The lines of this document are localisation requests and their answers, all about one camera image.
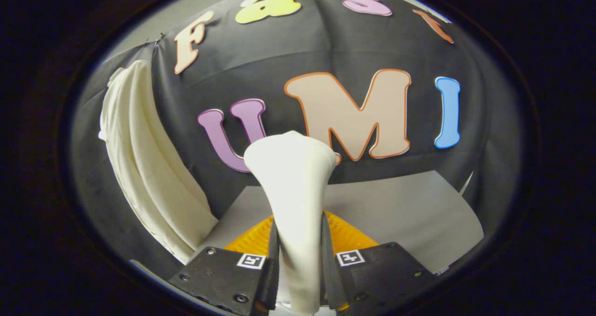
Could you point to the white garment steamer head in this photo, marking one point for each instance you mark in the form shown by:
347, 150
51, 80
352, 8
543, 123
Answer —
293, 181

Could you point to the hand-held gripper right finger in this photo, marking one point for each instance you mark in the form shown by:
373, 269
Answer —
327, 269

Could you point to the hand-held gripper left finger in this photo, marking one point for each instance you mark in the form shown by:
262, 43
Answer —
274, 269

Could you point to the cream button shirt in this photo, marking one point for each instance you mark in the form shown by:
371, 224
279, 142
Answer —
149, 176

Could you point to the white cabinet with grey top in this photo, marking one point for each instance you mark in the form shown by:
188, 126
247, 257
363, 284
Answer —
396, 209

